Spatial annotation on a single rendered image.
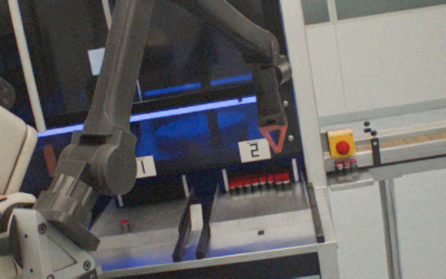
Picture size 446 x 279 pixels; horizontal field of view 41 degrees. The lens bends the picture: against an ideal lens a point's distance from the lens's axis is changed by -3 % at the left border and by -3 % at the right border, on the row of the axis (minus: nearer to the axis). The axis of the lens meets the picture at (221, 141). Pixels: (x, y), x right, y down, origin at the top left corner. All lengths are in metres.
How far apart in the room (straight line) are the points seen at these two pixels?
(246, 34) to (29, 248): 0.69
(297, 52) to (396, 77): 4.82
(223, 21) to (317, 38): 5.12
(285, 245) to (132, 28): 0.68
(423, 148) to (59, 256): 1.31
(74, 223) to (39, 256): 0.07
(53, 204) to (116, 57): 0.26
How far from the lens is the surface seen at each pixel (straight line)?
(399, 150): 1.93
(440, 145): 1.96
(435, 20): 6.55
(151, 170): 1.82
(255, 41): 1.36
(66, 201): 0.89
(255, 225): 1.56
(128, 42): 1.00
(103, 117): 0.96
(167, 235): 1.60
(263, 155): 1.78
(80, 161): 0.94
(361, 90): 6.47
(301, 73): 1.73
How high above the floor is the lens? 1.46
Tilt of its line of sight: 13 degrees down
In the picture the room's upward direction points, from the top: 10 degrees counter-clockwise
